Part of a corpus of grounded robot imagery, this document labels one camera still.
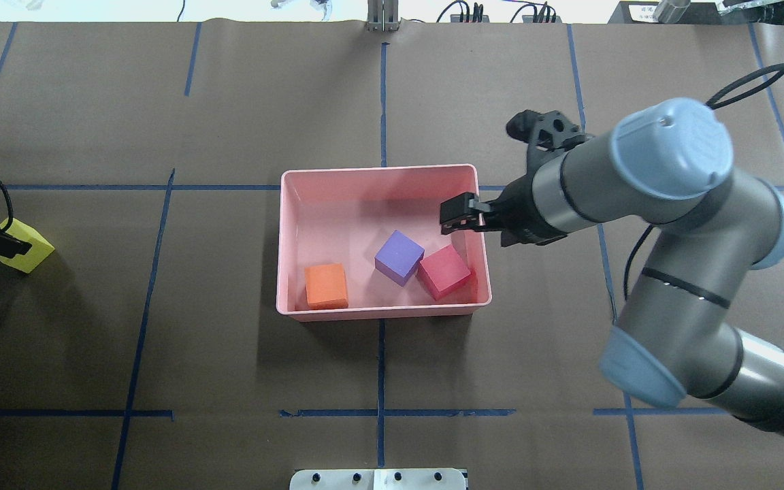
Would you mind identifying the orange foam block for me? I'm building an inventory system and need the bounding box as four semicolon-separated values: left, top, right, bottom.
304;263;349;310

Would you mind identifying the yellow foam block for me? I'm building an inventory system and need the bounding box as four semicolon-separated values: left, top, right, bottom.
0;218;56;274

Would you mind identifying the red foam block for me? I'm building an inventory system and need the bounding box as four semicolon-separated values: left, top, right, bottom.
416;244;472;303

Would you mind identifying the purple foam block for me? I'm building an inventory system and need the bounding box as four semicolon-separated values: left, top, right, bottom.
374;230;425;287

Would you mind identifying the metal cup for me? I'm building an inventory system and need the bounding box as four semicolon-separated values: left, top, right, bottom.
651;0;691;25

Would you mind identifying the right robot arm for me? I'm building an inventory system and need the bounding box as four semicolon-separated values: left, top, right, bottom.
439;97;784;437

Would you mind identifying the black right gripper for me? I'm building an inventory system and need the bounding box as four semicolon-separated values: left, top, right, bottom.
440;110;591;248

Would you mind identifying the pink plastic bin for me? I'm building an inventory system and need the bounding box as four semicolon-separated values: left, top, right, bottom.
275;164;492;322

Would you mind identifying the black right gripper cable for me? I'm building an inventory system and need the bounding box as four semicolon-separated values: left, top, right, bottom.
622;63;784;300

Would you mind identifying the aluminium frame post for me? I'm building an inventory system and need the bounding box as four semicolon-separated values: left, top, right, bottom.
366;0;400;32

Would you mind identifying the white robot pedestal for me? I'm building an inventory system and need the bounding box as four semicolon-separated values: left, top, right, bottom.
289;468;469;489

